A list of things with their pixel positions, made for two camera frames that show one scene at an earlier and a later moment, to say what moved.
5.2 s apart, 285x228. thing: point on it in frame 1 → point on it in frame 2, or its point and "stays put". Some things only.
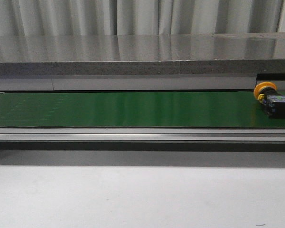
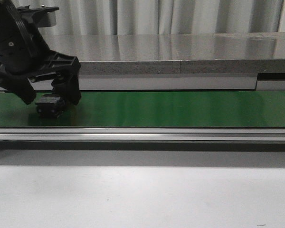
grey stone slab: x=196 y=53 stays put
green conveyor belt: x=130 y=109 stays put
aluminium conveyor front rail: x=140 y=134 stays put
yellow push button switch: x=276 y=105 → x=48 y=106
